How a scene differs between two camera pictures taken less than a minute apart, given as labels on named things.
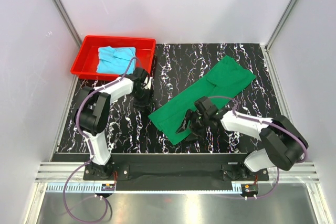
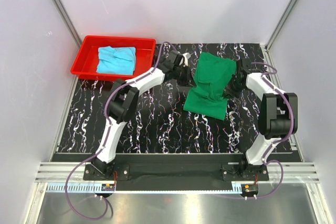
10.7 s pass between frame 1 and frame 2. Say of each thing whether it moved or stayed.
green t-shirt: moved
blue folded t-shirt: stayed
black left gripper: moved
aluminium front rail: stayed
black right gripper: moved
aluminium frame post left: stayed
